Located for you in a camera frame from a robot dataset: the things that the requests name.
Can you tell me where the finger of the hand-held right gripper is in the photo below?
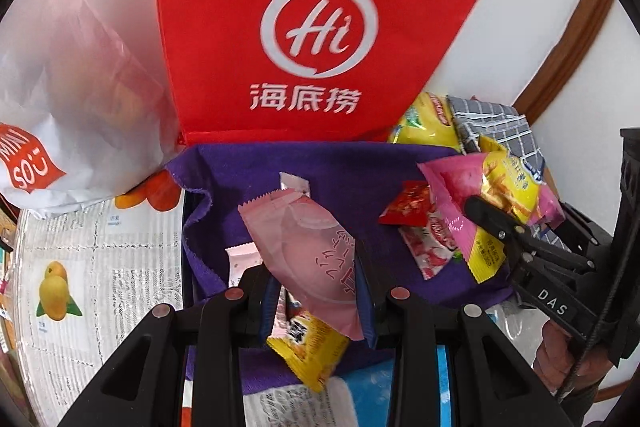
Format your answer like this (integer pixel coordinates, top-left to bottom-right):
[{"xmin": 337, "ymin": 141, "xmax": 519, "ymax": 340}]
[
  {"xmin": 462, "ymin": 196, "xmax": 597, "ymax": 276},
  {"xmin": 550, "ymin": 201, "xmax": 615, "ymax": 258}
]

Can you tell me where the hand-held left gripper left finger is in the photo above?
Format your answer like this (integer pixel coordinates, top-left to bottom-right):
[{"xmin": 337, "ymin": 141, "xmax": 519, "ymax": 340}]
[{"xmin": 62, "ymin": 264, "xmax": 282, "ymax": 427}]

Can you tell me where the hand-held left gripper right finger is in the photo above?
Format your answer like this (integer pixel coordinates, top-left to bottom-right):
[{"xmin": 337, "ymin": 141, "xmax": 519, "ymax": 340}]
[{"xmin": 355, "ymin": 252, "xmax": 576, "ymax": 427}]

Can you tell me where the magenta yellow snack packet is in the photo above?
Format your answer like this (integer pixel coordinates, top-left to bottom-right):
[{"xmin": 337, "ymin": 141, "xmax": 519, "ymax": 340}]
[{"xmin": 417, "ymin": 136, "xmax": 566, "ymax": 284}]

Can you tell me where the pale pink snack packet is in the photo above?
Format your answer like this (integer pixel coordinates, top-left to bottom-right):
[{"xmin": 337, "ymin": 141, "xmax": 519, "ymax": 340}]
[{"xmin": 237, "ymin": 189, "xmax": 365, "ymax": 342}]

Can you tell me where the white red strawberry snack packet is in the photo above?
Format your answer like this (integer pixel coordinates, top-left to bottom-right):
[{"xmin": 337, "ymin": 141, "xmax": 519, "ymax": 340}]
[{"xmin": 399, "ymin": 211, "xmax": 463, "ymax": 280}]

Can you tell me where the person's right hand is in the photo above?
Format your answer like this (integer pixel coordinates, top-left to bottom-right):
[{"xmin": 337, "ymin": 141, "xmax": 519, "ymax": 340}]
[{"xmin": 532, "ymin": 322, "xmax": 618, "ymax": 403}]

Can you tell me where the small pink patterned candy packet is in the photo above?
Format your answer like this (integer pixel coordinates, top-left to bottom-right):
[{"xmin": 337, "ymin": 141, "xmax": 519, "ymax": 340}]
[{"xmin": 225, "ymin": 244, "xmax": 262, "ymax": 289}]

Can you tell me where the blue tissue pack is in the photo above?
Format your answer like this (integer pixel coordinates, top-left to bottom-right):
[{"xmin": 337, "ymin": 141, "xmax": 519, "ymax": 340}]
[{"xmin": 242, "ymin": 347, "xmax": 453, "ymax": 427}]

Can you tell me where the grey checked packet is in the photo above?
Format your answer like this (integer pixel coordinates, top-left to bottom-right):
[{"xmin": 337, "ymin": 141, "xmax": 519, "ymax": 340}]
[{"xmin": 446, "ymin": 95, "xmax": 548, "ymax": 192}]

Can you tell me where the small silver packet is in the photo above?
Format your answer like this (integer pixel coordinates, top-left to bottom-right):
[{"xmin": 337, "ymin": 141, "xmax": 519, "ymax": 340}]
[{"xmin": 279, "ymin": 172, "xmax": 312, "ymax": 198}]

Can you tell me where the large yellow snack bag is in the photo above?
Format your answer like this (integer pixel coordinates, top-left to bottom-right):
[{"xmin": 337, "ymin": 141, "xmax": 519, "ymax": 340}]
[{"xmin": 389, "ymin": 92, "xmax": 463, "ymax": 154}]

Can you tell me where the purple towel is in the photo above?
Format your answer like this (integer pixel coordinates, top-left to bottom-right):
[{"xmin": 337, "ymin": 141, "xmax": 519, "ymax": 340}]
[{"xmin": 165, "ymin": 139, "xmax": 521, "ymax": 395}]

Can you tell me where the fruit print lace tablecloth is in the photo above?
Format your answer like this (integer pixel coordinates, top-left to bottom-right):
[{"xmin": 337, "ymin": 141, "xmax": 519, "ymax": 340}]
[{"xmin": 10, "ymin": 172, "xmax": 541, "ymax": 427}]

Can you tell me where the red fabric bag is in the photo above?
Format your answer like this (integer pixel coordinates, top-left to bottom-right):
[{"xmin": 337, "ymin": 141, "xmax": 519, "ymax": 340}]
[{"xmin": 154, "ymin": 0, "xmax": 501, "ymax": 145}]

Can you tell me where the white plastic bag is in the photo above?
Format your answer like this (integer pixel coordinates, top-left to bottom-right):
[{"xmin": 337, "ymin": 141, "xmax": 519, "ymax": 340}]
[{"xmin": 0, "ymin": 0, "xmax": 183, "ymax": 220}]

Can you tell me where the black braided cable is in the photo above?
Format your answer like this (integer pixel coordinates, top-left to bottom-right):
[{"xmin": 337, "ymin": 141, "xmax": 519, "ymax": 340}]
[{"xmin": 552, "ymin": 187, "xmax": 631, "ymax": 403}]

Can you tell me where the wooden door frame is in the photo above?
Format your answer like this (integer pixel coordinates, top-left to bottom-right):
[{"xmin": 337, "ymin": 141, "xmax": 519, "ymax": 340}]
[{"xmin": 510, "ymin": 0, "xmax": 616, "ymax": 122}]

